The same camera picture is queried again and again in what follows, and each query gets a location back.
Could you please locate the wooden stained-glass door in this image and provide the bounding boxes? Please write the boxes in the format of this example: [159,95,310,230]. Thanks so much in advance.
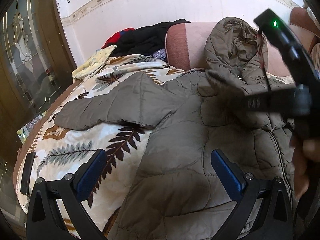
[1,0,76,165]

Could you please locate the person's right hand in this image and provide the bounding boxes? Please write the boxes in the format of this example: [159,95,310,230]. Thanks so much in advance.
[290,136,319,199]

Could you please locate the cream leaf-pattern fleece blanket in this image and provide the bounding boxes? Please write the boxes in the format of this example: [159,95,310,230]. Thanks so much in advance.
[17,55,205,239]

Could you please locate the black phone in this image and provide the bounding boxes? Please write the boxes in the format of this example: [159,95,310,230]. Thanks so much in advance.
[20,152,36,196]

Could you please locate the pink quilted bolster pillow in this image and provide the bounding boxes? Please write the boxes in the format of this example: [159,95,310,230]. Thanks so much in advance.
[165,18,290,77]

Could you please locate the brown woven bed cover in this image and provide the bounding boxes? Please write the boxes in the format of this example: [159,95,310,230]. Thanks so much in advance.
[12,80,82,194]

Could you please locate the colourful floor mat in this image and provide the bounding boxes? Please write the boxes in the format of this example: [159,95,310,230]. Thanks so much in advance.
[16,111,46,144]

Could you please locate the purple patterned item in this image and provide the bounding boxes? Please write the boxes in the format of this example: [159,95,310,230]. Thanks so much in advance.
[152,48,167,62]

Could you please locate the red garment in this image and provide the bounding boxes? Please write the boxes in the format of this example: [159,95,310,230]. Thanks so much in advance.
[101,28,135,49]

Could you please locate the yellow patterned cloth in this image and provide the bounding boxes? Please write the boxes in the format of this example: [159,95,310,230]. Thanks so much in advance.
[72,44,117,82]

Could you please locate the black garment pile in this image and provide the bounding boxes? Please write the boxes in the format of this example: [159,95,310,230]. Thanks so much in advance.
[111,18,189,57]

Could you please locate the olive quilted hooded jacket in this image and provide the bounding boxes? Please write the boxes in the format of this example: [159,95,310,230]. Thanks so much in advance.
[55,17,296,239]

